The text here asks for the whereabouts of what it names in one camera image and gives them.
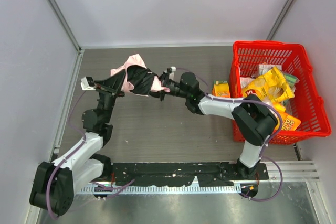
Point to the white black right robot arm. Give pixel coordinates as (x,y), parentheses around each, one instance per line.
(255,119)

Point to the red plastic basket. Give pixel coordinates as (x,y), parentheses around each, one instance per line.
(307,105)

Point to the white slotted cable duct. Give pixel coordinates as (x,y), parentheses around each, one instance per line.
(192,189)

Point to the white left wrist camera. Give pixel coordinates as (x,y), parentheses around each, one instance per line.
(87,83)

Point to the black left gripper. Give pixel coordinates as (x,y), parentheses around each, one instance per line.
(105,90)

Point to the orange green carton box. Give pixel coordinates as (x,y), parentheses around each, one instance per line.
(221,89)

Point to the white wrapped packet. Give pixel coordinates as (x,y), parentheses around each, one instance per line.
(263,68)

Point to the yellow chips bag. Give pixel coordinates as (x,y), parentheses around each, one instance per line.
(271,86)

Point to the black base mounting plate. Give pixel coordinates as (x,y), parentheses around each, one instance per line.
(208,174)

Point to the pink folding umbrella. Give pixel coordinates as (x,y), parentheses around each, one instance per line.
(139,79)

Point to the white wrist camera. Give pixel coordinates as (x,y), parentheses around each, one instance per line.
(87,83)
(169,73)

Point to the orange snack bag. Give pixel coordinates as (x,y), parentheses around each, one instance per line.
(289,122)

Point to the green snack packet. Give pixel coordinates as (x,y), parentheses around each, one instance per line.
(291,79)

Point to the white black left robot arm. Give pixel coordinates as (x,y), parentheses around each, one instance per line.
(55,183)

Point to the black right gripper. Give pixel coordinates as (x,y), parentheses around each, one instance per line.
(165,85)

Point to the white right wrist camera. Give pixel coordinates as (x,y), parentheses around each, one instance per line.
(169,73)

